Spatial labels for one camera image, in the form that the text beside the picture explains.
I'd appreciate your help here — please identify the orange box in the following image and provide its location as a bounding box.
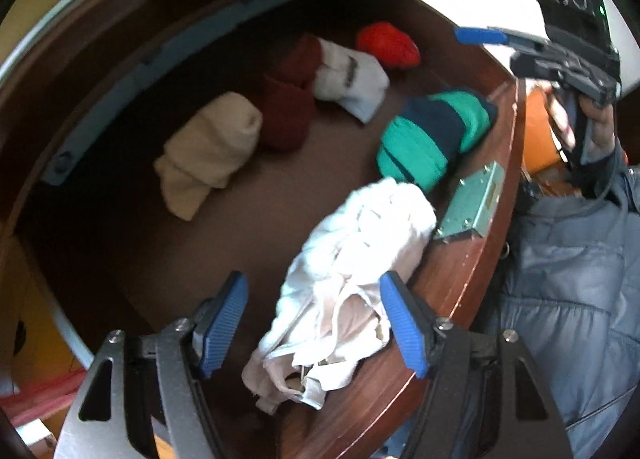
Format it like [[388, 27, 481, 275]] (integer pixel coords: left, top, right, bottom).
[[520, 86, 568, 175]]

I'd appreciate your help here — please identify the person's right forearm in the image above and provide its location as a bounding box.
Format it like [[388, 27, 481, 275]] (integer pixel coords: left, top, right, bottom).
[[565, 139, 640, 220]]

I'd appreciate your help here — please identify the small bright red underwear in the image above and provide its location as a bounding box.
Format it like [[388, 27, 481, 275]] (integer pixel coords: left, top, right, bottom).
[[356, 22, 422, 70]]

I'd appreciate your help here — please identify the white underwear grey band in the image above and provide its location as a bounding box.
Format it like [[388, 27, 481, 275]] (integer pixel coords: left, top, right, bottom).
[[312, 38, 391, 124]]

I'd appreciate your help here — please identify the person's right hand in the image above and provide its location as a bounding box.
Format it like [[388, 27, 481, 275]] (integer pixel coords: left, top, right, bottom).
[[580, 98, 621, 165]]

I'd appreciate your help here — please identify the person's puffer jacket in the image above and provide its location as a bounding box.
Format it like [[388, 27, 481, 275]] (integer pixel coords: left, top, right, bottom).
[[385, 139, 640, 459]]

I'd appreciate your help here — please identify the dark red underwear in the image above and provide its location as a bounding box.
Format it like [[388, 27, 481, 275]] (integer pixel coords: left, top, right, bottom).
[[250, 34, 323, 152]]

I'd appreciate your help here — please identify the beige knit underwear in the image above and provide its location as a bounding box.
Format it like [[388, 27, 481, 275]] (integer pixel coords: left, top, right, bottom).
[[153, 92, 263, 221]]

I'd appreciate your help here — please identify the off-white knit underwear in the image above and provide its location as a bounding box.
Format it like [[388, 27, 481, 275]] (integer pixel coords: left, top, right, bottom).
[[241, 176, 438, 415]]

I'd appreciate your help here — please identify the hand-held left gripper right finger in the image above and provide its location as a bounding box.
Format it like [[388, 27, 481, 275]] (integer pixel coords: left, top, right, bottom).
[[379, 270, 573, 459]]

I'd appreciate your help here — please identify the dark wooden drawer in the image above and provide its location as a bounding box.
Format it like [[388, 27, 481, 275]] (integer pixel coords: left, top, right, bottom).
[[0, 0, 526, 459]]

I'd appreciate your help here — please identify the metal drawer lock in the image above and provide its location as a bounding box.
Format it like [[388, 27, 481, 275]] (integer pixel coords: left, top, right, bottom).
[[432, 162, 503, 242]]

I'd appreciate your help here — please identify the green navy striped underwear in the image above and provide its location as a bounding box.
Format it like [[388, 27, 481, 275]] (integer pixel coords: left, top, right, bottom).
[[376, 89, 498, 192]]

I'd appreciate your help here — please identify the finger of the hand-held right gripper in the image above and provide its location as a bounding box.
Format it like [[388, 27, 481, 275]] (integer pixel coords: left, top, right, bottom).
[[454, 25, 551, 56], [510, 52, 557, 81]]

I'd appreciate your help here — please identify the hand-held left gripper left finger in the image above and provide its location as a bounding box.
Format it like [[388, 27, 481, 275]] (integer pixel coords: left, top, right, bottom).
[[54, 270, 249, 459]]

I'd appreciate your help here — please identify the orange wooden cabinet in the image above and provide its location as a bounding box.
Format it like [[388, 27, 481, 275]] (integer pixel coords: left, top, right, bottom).
[[0, 224, 86, 390]]

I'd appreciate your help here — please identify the pink red cloth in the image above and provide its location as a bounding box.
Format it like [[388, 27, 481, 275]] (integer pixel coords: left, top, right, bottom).
[[0, 369, 88, 427]]

